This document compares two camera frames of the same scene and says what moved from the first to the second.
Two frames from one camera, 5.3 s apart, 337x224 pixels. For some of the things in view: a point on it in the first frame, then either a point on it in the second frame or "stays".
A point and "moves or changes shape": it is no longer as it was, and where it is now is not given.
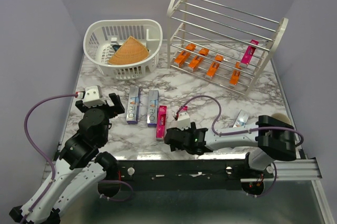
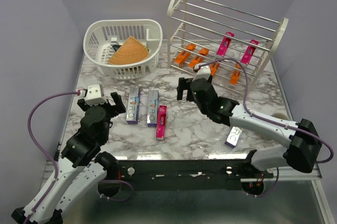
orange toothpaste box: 236,74 stays
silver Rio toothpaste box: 152,108 stays
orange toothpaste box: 211,72 moves or changes shape
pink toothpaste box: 162,116 stays
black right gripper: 193,127 → 184,83
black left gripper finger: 118,107 stays
